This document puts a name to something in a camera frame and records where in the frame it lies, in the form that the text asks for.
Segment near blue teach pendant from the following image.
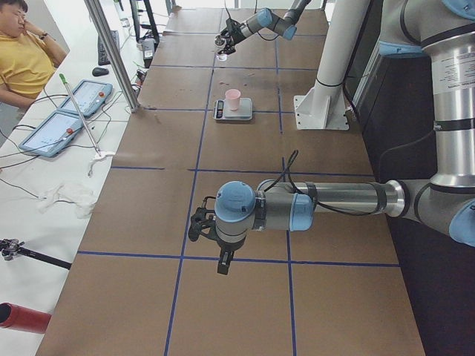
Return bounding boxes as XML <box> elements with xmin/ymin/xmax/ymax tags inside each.
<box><xmin>19</xmin><ymin>111</ymin><xmax>83</xmax><ymax>158</ymax></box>

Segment white pedestal column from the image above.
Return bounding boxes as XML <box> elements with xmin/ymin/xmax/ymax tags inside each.
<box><xmin>294</xmin><ymin>0</ymin><xmax>370</xmax><ymax>131</ymax></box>

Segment black keyboard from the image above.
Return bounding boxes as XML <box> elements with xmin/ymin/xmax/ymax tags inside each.
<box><xmin>96</xmin><ymin>29</ymin><xmax>120</xmax><ymax>67</ymax></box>

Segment aluminium frame post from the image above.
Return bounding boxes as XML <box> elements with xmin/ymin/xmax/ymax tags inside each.
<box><xmin>85</xmin><ymin>0</ymin><xmax>140</xmax><ymax>113</ymax></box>

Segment grabber stick green handle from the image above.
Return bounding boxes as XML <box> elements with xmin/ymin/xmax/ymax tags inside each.
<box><xmin>59</xmin><ymin>73</ymin><xmax>115</xmax><ymax>161</ymax></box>

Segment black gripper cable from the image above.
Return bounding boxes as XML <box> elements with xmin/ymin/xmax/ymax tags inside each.
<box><xmin>224</xmin><ymin>0</ymin><xmax>279</xmax><ymax>42</ymax></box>
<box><xmin>259</xmin><ymin>149</ymin><xmax>383</xmax><ymax>217</ymax></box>

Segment silver digital kitchen scale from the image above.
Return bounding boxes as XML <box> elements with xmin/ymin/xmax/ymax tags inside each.
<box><xmin>212</xmin><ymin>98</ymin><xmax>253</xmax><ymax>122</ymax></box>

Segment pink plastic cup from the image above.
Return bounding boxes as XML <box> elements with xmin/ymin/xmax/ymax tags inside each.
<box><xmin>225</xmin><ymin>88</ymin><xmax>241</xmax><ymax>111</ymax></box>

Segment clear glass sauce bottle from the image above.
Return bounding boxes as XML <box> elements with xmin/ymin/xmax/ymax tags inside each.
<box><xmin>214</xmin><ymin>35</ymin><xmax>228</xmax><ymax>62</ymax></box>

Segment person in yellow shirt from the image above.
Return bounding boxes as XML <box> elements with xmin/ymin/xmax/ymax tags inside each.
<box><xmin>1</xmin><ymin>1</ymin><xmax>67</xmax><ymax>110</ymax></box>

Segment black computer mouse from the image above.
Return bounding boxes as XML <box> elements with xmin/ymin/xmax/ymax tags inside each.
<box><xmin>91</xmin><ymin>67</ymin><xmax>109</xmax><ymax>77</ymax></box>

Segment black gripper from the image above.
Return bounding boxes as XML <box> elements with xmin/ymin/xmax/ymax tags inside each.
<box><xmin>217</xmin><ymin>238</ymin><xmax>245</xmax><ymax>275</ymax></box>
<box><xmin>221</xmin><ymin>20</ymin><xmax>247</xmax><ymax>56</ymax></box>

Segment red cylinder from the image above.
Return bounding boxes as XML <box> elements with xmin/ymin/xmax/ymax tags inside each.
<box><xmin>1</xmin><ymin>303</ymin><xmax>51</xmax><ymax>334</ymax></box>

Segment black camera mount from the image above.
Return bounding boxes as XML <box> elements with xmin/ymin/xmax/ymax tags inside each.
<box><xmin>188</xmin><ymin>196</ymin><xmax>217</xmax><ymax>242</ymax></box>

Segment white crumpled cloth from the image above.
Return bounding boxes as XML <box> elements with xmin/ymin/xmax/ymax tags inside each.
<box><xmin>37</xmin><ymin>181</ymin><xmax>97</xmax><ymax>219</ymax></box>

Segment blue teach pendant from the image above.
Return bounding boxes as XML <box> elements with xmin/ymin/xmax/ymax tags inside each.
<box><xmin>19</xmin><ymin>111</ymin><xmax>83</xmax><ymax>158</ymax></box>
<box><xmin>72</xmin><ymin>79</ymin><xmax>113</xmax><ymax>119</ymax></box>

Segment black tripod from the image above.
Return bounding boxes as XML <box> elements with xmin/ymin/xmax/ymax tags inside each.
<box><xmin>1</xmin><ymin>239</ymin><xmax>72</xmax><ymax>270</ymax></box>

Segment far blue teach pendant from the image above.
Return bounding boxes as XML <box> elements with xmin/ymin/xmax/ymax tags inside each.
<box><xmin>72</xmin><ymin>79</ymin><xmax>113</xmax><ymax>119</ymax></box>

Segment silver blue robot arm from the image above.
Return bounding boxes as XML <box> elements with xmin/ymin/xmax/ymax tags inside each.
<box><xmin>214</xmin><ymin>1</ymin><xmax>310</xmax><ymax>60</ymax></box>
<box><xmin>208</xmin><ymin>1</ymin><xmax>474</xmax><ymax>275</ymax></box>

